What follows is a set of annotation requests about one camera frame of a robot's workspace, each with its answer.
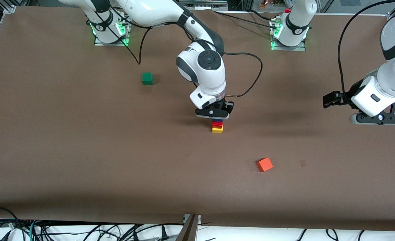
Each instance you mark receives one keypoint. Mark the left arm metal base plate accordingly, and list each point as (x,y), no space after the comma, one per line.
(289,48)

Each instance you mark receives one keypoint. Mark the yellow block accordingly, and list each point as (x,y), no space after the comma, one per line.
(217,130)

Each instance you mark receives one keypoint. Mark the green block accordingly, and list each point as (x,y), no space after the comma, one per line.
(147,79)

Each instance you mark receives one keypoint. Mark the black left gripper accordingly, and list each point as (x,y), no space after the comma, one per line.
(347,97)

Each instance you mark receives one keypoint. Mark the aluminium rail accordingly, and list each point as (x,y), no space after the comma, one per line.
(201,4)

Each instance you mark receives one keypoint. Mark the dark brown beam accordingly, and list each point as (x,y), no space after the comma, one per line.
(187,232)

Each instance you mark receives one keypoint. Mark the aluminium frame profile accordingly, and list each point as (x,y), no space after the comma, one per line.
(10,9)
(392,17)

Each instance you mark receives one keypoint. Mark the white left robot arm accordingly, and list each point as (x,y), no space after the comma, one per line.
(391,73)

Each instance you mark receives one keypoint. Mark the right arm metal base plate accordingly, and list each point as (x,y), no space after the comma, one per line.
(112,43)

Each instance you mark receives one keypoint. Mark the orange block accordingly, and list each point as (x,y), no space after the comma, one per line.
(264,164)

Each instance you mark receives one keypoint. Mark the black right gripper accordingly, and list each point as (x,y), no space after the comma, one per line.
(227,105)

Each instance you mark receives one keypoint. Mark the brown table cover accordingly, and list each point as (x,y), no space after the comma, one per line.
(184,184)

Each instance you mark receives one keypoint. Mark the red block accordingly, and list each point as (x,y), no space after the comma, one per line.
(217,124)

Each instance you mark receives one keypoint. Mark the blue block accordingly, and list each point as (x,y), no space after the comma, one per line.
(217,120)

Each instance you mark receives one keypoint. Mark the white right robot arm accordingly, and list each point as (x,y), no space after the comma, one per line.
(211,77)

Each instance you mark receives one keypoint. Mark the small aluminium bracket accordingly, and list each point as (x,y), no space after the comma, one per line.
(185,218)

